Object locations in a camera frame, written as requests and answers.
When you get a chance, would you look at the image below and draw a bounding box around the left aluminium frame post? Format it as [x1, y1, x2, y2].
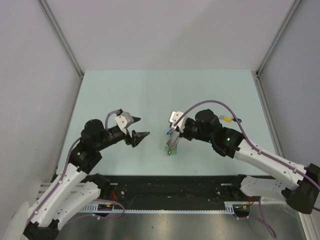
[37, 0, 84, 79]

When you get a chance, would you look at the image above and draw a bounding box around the aluminium frame post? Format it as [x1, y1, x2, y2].
[37, 0, 84, 79]
[255, 0, 304, 77]

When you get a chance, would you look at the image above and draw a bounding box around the white slotted cable duct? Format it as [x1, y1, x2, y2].
[79, 201, 251, 215]

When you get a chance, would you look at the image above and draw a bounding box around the right aluminium frame post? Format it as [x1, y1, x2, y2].
[255, 0, 304, 77]

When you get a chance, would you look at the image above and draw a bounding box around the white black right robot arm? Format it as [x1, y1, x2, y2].
[170, 109, 320, 214]

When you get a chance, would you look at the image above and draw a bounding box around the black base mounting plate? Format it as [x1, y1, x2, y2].
[82, 174, 261, 203]

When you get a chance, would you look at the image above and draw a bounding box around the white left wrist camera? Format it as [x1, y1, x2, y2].
[114, 109, 134, 135]

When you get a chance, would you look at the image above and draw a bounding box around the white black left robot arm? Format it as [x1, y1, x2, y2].
[23, 110, 150, 240]

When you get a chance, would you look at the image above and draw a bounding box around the metal band with key rings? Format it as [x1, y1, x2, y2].
[165, 130, 180, 156]

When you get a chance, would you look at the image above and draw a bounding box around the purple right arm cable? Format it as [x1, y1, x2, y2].
[174, 99, 320, 238]

